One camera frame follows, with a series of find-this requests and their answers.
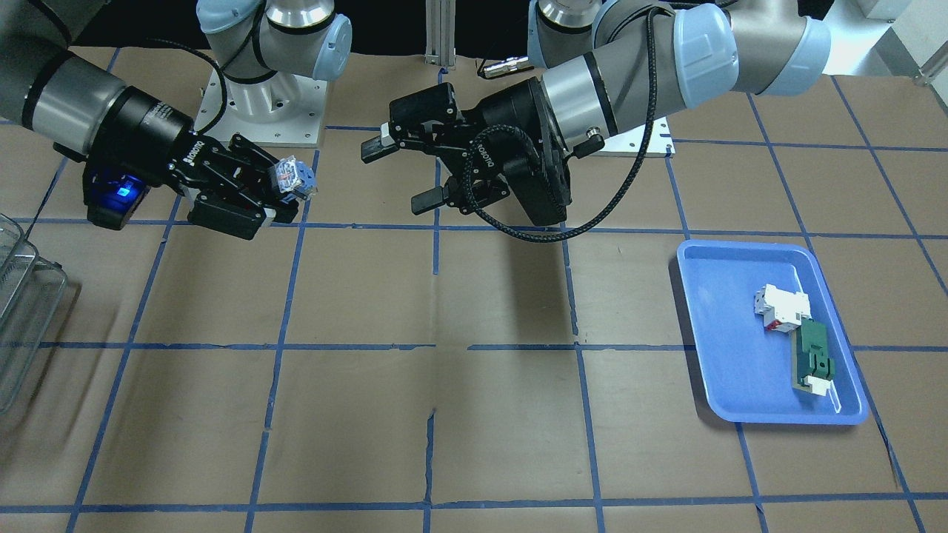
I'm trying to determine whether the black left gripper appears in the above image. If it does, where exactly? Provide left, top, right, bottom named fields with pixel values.
left=360, top=77, right=571, bottom=227

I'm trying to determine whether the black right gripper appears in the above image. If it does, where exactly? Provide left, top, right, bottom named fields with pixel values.
left=111, top=87, right=299, bottom=240

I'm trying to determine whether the red emergency stop button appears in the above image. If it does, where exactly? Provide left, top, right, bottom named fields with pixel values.
left=268, top=156, right=318, bottom=204

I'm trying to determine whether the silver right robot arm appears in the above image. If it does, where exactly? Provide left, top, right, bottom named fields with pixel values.
left=2, top=1, right=353, bottom=240

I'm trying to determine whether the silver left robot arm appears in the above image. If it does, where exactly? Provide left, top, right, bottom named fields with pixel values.
left=360, top=1, right=832, bottom=227

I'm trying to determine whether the blue plastic tray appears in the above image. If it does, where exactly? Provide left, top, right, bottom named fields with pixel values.
left=677, top=239, right=868, bottom=426

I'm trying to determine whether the white circuit breaker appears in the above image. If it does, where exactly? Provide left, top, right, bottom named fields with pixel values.
left=754, top=284, right=812, bottom=333

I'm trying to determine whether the green terminal block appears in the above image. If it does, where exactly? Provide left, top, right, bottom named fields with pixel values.
left=791, top=318, right=836, bottom=397

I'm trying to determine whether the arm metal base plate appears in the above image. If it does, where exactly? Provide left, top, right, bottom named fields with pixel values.
left=194, top=70, right=332, bottom=149
left=592, top=117, right=676, bottom=158

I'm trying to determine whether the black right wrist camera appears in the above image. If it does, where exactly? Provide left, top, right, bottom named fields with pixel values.
left=82, top=162, right=152, bottom=232

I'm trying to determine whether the aluminium frame post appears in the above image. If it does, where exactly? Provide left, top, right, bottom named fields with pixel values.
left=424, top=0, right=457, bottom=70

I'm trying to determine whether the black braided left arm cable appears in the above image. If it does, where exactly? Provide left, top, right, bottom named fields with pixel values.
left=464, top=7, right=661, bottom=244

